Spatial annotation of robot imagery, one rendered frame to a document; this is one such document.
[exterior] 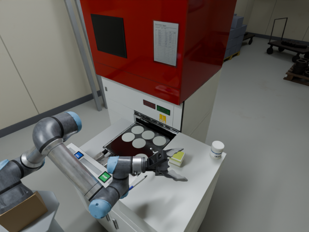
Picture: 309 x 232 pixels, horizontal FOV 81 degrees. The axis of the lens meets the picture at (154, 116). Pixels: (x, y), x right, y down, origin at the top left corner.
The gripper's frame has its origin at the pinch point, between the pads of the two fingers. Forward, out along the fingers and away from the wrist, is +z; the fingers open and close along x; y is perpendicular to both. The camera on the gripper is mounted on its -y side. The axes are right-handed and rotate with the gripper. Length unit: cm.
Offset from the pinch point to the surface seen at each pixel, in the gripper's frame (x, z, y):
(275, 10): -617, 443, 192
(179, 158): -10.4, 1.7, 19.9
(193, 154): -16.1, 13.1, 27.9
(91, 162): -13, -51, 33
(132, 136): -38, -27, 45
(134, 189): 5.9, -23.3, 23.9
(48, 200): 7, -75, 43
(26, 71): -175, -183, 111
